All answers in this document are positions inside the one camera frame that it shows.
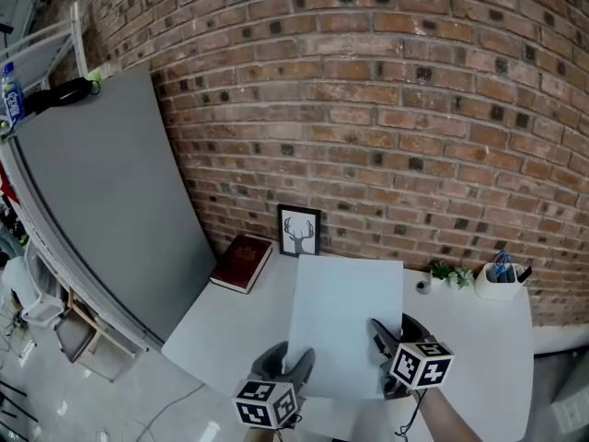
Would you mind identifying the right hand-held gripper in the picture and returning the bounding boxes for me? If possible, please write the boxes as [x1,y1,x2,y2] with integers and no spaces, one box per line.
[368,312,456,402]

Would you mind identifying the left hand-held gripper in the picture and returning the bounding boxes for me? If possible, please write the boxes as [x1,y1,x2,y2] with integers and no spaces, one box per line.
[231,340,318,432]

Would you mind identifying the person's right forearm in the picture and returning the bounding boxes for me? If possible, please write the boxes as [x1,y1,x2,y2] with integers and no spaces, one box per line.
[409,383,485,442]

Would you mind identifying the person's left forearm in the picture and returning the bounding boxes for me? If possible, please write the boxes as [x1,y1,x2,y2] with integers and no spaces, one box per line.
[242,427,283,442]

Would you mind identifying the white desk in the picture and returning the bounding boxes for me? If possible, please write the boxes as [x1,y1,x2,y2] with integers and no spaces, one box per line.
[160,245,537,442]

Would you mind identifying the white pen holder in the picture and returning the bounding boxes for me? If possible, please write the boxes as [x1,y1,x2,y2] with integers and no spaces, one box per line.
[474,262,526,301]

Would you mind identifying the dark red book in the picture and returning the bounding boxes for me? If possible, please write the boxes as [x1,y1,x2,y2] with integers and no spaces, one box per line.
[209,233,274,296]

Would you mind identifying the blue scissors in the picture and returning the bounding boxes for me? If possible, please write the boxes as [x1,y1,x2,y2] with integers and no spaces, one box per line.
[492,251,514,283]

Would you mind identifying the black framed deer picture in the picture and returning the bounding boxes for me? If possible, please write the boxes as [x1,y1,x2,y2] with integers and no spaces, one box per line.
[276,204,322,259]

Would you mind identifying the white cabinet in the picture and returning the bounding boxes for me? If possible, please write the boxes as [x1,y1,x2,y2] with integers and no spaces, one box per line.
[550,351,589,436]

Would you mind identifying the wooden chair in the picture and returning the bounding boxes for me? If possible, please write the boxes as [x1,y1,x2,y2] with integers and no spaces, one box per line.
[53,286,140,385]

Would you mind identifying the grey refrigerator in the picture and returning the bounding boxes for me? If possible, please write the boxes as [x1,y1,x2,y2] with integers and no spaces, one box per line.
[0,64,218,350]

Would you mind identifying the white stool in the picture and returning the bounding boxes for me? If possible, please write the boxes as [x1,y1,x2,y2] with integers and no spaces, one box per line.
[19,286,66,330]

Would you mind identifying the black stand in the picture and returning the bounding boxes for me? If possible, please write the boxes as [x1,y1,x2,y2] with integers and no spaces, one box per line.
[0,378,39,442]

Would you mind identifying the red sticker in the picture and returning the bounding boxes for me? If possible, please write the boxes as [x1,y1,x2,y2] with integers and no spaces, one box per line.
[0,162,22,207]

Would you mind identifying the black pouch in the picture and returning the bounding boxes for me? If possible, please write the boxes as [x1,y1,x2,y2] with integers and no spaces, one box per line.
[22,76,102,115]

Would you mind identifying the blue label water bottle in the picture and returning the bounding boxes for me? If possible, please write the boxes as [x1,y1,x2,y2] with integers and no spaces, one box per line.
[0,62,29,127]

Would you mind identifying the white metal shelf rack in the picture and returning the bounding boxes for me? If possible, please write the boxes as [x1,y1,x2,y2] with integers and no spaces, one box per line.
[0,1,89,92]

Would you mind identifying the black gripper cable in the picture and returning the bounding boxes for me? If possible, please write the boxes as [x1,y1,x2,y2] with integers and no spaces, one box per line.
[275,398,307,442]
[394,387,427,439]

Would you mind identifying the grey power cable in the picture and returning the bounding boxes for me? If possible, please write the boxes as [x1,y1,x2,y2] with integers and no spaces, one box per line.
[132,381,207,442]

